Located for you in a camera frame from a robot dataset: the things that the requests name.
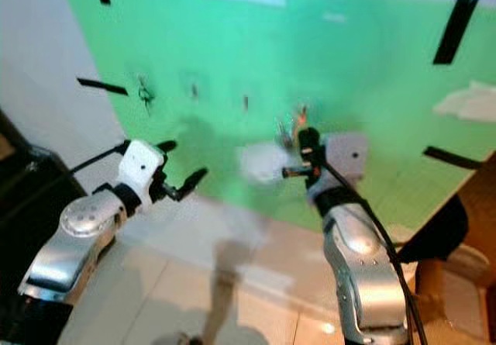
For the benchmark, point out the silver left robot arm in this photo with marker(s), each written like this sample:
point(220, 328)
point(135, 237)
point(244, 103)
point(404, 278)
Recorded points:
point(62, 252)

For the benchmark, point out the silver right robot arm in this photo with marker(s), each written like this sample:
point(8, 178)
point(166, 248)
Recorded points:
point(364, 267)

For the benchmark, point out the short white tape strip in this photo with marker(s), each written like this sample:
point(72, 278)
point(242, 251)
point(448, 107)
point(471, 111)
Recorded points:
point(334, 16)

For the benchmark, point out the black cabinet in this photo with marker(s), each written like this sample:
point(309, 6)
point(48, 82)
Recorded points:
point(19, 205)

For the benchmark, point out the crumpled white paper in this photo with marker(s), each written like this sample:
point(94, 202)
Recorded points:
point(469, 103)

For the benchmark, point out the brown wooden furniture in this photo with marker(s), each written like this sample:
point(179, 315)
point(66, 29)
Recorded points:
point(477, 229)

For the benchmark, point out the long black tape strip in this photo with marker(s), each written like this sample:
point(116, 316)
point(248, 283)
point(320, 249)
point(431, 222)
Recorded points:
point(460, 19)

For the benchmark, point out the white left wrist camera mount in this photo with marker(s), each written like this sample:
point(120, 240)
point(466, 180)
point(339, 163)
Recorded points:
point(141, 168)

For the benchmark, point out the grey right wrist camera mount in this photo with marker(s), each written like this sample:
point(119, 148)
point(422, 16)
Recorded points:
point(350, 153)

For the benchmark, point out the clear adhesive wall hook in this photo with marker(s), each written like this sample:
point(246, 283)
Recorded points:
point(192, 89)
point(142, 81)

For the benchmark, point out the green wall backdrop sheet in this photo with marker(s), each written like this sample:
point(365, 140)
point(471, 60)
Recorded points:
point(356, 66)

